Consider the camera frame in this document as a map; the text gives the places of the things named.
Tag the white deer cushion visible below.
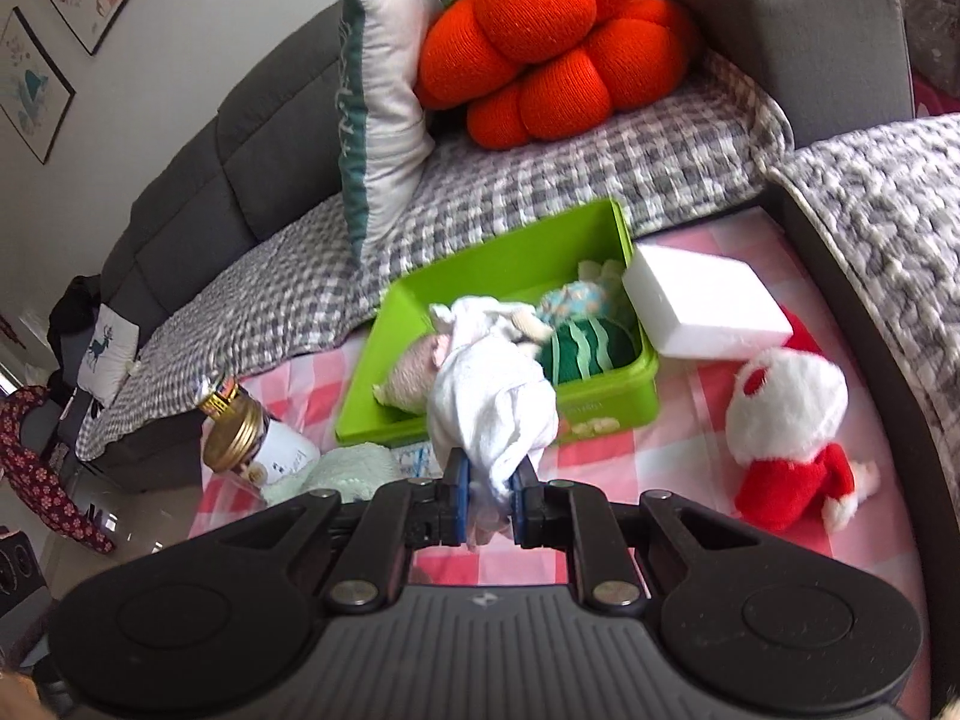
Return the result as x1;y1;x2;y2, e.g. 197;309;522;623
76;304;140;408

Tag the orange pumpkin cushion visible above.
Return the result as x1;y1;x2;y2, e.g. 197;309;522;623
415;0;701;149

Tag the red floral chair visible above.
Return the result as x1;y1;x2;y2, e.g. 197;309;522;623
2;385;116;554

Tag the grey patterned blanket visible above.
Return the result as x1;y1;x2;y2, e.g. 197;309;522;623
768;114;958;496

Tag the white and green pillow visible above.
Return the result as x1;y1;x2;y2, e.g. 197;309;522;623
335;0;443;259

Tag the pink fluffy plush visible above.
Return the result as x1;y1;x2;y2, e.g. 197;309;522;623
373;333;451;415

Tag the gold-lid cookie jar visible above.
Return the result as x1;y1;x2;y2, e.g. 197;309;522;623
202;395;320;488

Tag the light green towel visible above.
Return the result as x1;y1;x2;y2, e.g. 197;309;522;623
260;442;404;505

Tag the green striped watermelon plush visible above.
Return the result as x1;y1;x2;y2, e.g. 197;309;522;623
537;317;643;385

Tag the white cloth toy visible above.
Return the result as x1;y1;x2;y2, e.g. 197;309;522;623
427;296;558;550

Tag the green plastic storage bin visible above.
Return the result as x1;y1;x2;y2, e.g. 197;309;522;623
333;196;661;446

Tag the pink checked tablecloth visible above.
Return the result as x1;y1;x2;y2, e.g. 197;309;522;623
187;205;936;720

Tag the santa claus plush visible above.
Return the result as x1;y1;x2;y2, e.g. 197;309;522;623
726;312;880;533

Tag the white foam block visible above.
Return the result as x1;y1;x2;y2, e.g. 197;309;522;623
622;244;793;361

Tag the grey checked sofa quilt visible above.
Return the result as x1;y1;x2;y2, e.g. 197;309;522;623
75;54;794;461

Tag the framed blue picture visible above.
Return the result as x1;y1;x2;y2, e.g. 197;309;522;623
2;7;75;164

